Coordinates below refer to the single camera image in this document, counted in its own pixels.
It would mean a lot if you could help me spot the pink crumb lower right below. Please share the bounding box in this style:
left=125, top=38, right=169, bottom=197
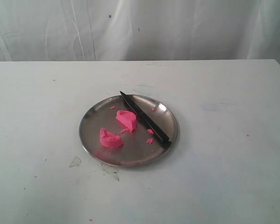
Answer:
left=146, top=138, right=154, bottom=144

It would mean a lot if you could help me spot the pink dough cut piece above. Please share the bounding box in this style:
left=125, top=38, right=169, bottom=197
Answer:
left=116, top=110, right=137, bottom=133

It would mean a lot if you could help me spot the round steel plate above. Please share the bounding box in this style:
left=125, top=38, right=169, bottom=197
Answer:
left=79, top=94, right=179, bottom=167

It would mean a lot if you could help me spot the black knife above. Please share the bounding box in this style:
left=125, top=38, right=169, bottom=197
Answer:
left=120, top=91, right=172, bottom=150

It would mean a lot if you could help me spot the white backdrop curtain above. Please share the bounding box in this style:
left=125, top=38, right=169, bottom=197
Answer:
left=0, top=0, right=280, bottom=63

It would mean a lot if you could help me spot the pink crumb upper right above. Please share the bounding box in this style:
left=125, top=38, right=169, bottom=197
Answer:
left=147, top=129, right=154, bottom=134

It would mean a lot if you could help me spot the clear tape scrap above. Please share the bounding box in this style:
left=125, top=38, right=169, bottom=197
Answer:
left=69, top=156, right=82, bottom=168

